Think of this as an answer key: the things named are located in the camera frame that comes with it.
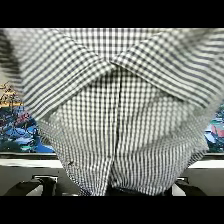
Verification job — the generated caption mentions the checked shirt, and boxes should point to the checked shirt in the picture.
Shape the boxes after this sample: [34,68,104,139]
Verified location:
[0,27,224,197]

